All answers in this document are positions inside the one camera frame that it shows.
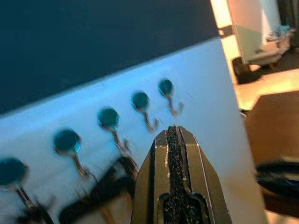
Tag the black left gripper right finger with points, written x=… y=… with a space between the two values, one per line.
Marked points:
x=203 y=186

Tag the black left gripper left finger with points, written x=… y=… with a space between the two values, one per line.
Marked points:
x=151 y=186

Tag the white partition panel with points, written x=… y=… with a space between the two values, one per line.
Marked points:
x=205 y=93

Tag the blue round wall hook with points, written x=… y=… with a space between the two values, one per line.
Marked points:
x=11 y=171
x=66 y=140
x=108 y=117
x=165 y=86
x=140 y=100

